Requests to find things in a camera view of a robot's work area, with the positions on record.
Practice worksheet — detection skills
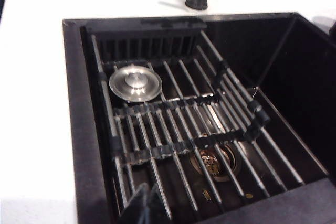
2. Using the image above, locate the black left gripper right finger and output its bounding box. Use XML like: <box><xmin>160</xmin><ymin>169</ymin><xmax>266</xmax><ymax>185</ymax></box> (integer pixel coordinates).
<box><xmin>146</xmin><ymin>186</ymin><xmax>165</xmax><ymax>224</ymax></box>

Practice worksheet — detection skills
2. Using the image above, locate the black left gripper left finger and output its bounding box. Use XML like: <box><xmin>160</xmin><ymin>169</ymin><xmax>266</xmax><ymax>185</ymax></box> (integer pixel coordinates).
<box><xmin>122</xmin><ymin>182</ymin><xmax>149</xmax><ymax>224</ymax></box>

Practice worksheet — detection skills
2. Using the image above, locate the metal sink drain strainer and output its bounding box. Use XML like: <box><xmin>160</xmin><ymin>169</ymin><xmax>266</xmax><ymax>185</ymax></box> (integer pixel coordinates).
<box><xmin>190</xmin><ymin>142</ymin><xmax>243</xmax><ymax>183</ymax></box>

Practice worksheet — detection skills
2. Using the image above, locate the black roll-up sink rack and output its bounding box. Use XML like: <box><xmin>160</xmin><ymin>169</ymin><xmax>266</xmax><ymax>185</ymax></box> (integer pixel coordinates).
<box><xmin>90</xmin><ymin>29</ymin><xmax>306</xmax><ymax>221</ymax></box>

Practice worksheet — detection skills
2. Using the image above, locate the silver round sink stopper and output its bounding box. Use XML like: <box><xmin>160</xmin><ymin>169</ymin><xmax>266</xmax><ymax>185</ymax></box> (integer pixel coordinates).
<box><xmin>108</xmin><ymin>63</ymin><xmax>163</xmax><ymax>103</ymax></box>

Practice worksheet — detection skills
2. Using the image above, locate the black slotted sink caddy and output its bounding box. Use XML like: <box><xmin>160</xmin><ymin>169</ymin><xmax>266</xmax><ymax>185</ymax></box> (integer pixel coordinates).
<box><xmin>91</xmin><ymin>16</ymin><xmax>208</xmax><ymax>61</ymax></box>

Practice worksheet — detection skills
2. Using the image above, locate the black kitchen sink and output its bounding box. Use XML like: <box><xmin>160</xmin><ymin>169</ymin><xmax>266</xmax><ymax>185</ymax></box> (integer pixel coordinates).
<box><xmin>62</xmin><ymin>11</ymin><xmax>336</xmax><ymax>224</ymax></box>

